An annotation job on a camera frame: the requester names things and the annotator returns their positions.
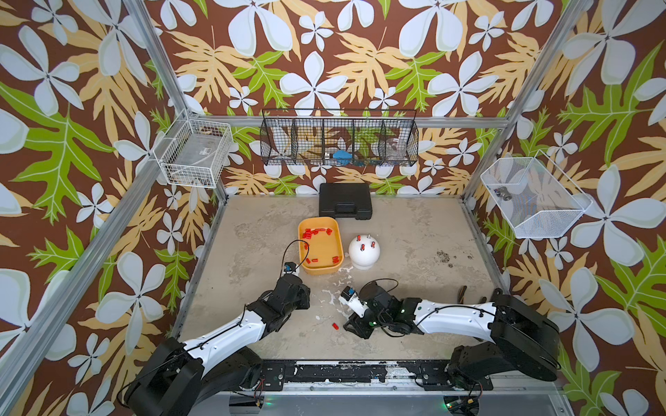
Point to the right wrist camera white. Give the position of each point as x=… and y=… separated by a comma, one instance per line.
x=351, y=300

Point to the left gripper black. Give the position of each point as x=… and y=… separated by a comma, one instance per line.
x=305, y=295

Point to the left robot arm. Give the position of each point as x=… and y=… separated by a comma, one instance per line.
x=179, y=375

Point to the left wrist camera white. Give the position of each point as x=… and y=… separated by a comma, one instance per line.
x=290, y=268

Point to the yellow plastic tray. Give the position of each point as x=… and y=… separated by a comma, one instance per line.
x=320, y=222

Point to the white wire basket left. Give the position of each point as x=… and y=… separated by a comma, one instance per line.
x=192, y=152

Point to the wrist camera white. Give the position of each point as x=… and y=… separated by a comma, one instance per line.
x=351, y=300
x=290, y=268

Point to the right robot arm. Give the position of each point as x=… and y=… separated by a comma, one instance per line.
x=511, y=335

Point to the white sphere with screws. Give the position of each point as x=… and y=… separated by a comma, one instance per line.
x=362, y=255

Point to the black wire wall basket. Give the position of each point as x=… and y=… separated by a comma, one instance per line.
x=337, y=137

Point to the white mesh basket right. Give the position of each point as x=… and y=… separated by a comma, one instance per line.
x=535, y=196

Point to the black plastic tool case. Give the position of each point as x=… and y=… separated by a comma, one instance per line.
x=345, y=200

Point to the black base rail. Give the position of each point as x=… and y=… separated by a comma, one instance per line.
x=290, y=376

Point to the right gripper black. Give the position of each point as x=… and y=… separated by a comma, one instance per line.
x=355, y=324

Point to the red sleeve pile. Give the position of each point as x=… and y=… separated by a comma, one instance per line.
x=322, y=247

